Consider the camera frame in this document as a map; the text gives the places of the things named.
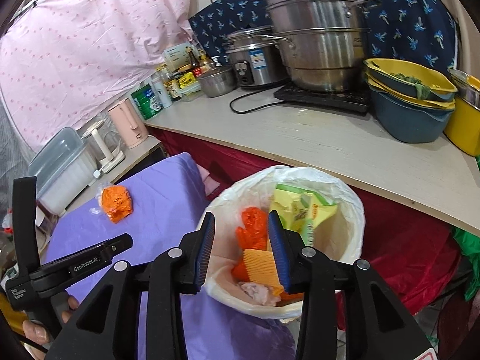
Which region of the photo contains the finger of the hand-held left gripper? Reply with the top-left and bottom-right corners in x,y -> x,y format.
95,233 -> 134,262

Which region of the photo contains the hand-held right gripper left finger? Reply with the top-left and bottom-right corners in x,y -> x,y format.
44,211 -> 217,360

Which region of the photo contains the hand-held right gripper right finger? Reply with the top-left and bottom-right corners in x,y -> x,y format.
266,209 -> 432,360

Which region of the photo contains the orange ribbed cloth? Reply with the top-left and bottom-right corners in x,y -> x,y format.
242,247 -> 286,297

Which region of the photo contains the red-orange plastic bag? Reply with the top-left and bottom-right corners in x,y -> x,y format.
235,207 -> 270,250

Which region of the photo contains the orange plastic wrapper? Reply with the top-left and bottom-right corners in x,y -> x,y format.
230,259 -> 252,282

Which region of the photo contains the orange textured bag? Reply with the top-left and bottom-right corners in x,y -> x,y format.
90,184 -> 134,226

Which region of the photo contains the pink floral paper cup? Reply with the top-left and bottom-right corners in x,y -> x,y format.
238,281 -> 282,306

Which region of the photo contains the yellow-green snack bag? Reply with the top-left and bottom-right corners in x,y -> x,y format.
268,182 -> 340,248

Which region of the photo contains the white lined trash bin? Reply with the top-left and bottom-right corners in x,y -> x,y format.
200,165 -> 366,310

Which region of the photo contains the person's left hand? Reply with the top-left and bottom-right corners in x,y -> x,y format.
20,295 -> 81,357

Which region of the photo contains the purple table cloth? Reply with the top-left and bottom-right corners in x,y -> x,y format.
43,152 -> 297,360

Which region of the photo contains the light pink cloth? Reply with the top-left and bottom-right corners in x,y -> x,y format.
197,165 -> 222,197

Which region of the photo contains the plastic storage box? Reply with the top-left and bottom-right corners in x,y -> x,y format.
28,127 -> 99,216

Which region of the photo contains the wooden side table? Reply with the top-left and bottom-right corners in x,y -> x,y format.
99,135 -> 167,184

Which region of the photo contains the glass kettle white base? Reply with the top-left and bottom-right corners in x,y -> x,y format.
80,119 -> 126,174

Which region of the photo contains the pink electric kettle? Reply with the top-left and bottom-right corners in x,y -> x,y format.
108,97 -> 149,149

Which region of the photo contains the grey mesh cloth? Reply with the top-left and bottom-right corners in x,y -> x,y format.
0,109 -> 36,211

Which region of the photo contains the red cloth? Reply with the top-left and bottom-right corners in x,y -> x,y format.
144,125 -> 462,331

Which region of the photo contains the green tin can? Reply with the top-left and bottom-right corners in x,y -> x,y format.
130,82 -> 164,121

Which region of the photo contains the white bottle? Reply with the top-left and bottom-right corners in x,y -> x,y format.
152,76 -> 173,109

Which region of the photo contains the black induction cooktop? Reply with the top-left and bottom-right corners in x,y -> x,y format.
273,82 -> 372,115

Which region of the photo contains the clear food container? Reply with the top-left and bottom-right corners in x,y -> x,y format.
178,80 -> 205,102

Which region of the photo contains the labelled sauce bottle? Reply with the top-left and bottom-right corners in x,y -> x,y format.
165,73 -> 184,102

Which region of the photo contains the small steel pot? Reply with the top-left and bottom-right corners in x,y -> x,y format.
197,65 -> 237,98

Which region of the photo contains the yellow packet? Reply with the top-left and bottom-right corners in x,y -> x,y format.
176,72 -> 197,89

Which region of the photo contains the blue plastic basin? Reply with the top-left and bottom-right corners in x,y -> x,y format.
369,86 -> 455,144

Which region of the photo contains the green plastic bag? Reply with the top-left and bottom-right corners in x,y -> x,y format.
452,155 -> 480,302

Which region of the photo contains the steel rice cooker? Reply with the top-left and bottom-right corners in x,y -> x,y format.
225,25 -> 289,90

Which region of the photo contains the pale carton box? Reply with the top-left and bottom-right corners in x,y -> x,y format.
163,45 -> 196,72

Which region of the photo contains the yellow-rimmed basin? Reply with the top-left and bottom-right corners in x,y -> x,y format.
367,77 -> 456,110
364,58 -> 459,102

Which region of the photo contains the pink dotted cloth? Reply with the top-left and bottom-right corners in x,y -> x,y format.
0,0 -> 199,151

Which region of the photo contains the large steel steamer pot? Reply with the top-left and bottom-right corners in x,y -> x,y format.
259,0 -> 382,92

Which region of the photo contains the green leafy vegetable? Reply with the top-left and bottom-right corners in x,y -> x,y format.
390,71 -> 432,100

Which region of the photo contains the yellow pot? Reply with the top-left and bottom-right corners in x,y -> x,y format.
443,95 -> 480,157

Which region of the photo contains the steel bowl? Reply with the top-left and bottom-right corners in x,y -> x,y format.
448,68 -> 480,107

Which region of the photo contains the navy printed cloth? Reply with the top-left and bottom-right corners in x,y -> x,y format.
187,0 -> 460,83

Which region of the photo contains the black power cable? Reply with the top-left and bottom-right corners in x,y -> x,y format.
229,88 -> 280,114

